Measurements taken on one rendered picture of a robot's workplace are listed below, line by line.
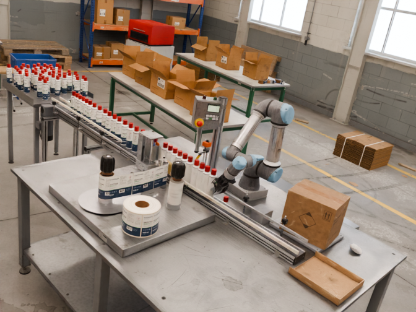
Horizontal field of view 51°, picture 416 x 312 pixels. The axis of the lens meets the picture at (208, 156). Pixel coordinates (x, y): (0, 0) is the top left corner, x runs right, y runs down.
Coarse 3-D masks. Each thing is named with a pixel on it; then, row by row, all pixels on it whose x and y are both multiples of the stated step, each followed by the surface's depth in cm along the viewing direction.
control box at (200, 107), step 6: (198, 96) 280; (198, 102) 273; (204, 102) 274; (210, 102) 274; (216, 102) 275; (198, 108) 275; (204, 108) 275; (198, 114) 276; (204, 114) 277; (210, 114) 278; (216, 114) 278; (192, 120) 285; (198, 120) 278; (204, 120) 279; (210, 120) 279; (198, 126) 279; (204, 126) 280; (210, 126) 281; (216, 126) 282
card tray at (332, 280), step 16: (320, 256) 244; (288, 272) 229; (304, 272) 231; (320, 272) 233; (336, 272) 235; (352, 272) 231; (320, 288) 216; (336, 288) 222; (352, 288) 218; (336, 304) 211
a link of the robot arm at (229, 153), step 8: (264, 104) 274; (256, 112) 275; (264, 112) 275; (248, 120) 275; (256, 120) 274; (248, 128) 272; (240, 136) 271; (248, 136) 272; (232, 144) 271; (240, 144) 270; (224, 152) 271; (232, 152) 268; (232, 160) 268
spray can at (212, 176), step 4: (212, 168) 275; (212, 172) 274; (216, 172) 275; (212, 176) 274; (216, 176) 275; (212, 180) 275; (208, 184) 277; (212, 184) 276; (208, 188) 278; (208, 192) 278; (212, 192) 278; (212, 196) 280
